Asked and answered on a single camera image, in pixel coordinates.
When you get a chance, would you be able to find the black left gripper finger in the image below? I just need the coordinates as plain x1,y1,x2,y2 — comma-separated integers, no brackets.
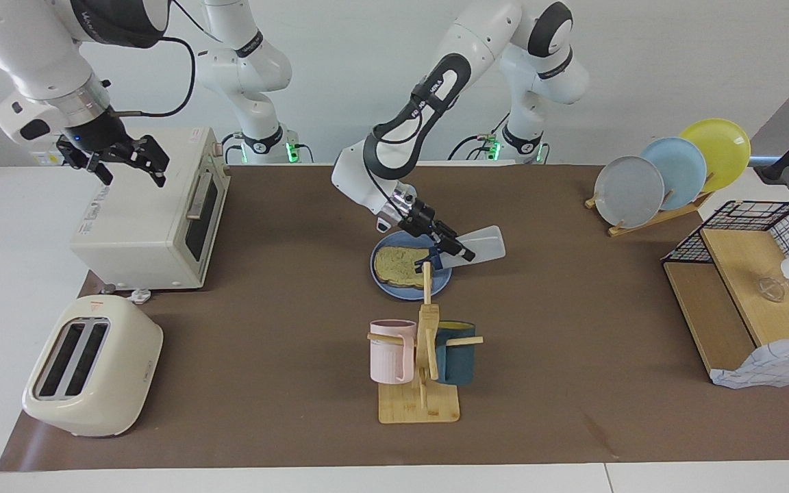
431,219,465,242
438,235,477,263

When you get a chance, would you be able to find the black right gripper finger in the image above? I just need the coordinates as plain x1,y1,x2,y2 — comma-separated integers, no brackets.
124,136,171,189
58,137,114,186

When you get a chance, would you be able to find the clear squeeze bottle blue cap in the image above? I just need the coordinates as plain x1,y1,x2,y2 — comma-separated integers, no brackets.
427,226,507,271

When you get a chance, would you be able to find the slice of bread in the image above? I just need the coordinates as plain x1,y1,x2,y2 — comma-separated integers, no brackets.
375,246,433,286

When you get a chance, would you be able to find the blue round plate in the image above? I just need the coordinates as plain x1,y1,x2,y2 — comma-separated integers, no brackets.
370,230,453,301

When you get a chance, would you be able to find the grey plate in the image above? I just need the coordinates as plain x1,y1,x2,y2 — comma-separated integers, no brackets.
594,156,665,228

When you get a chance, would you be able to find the wooden plate rack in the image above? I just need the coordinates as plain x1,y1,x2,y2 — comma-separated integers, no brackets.
585,173,717,238

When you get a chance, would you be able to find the light blue plate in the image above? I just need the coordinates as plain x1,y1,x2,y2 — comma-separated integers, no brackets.
641,137,707,211

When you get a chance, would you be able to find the yellow plate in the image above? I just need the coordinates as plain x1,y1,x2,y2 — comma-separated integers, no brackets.
679,118,751,194

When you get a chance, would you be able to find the cream toaster oven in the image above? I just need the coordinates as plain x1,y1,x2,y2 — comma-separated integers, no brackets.
69,126,231,291

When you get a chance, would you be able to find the teal mug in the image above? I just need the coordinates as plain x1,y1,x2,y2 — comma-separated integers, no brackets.
434,321,477,385

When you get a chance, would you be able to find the pink ribbed mug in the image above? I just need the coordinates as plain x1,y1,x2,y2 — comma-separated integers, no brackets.
369,320,417,384

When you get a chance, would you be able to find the brown table mat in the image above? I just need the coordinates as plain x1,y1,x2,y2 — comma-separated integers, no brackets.
0,163,789,472

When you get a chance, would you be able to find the wooden mug tree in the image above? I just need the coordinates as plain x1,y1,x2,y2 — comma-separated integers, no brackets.
367,262,484,425

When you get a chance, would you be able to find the cream two-slot toaster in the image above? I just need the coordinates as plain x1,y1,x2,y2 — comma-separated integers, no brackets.
22,295,164,438

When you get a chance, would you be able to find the small clear glass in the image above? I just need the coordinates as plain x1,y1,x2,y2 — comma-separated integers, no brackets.
757,276,787,303

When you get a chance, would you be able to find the white checked cloth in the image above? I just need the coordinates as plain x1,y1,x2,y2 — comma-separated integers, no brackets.
710,333,789,390

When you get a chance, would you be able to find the black right base cable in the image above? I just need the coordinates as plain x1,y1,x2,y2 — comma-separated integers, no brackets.
220,131,245,165

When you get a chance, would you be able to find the black base cable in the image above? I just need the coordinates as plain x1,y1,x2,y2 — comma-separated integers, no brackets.
220,131,245,165
446,103,512,162

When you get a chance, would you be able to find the black left base cable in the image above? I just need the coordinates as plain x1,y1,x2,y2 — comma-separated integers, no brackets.
446,103,512,162

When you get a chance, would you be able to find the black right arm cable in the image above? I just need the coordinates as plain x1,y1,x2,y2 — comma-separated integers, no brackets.
108,36,197,118

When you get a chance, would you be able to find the wood and wire shelf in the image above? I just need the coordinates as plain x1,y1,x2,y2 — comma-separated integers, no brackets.
662,201,789,384

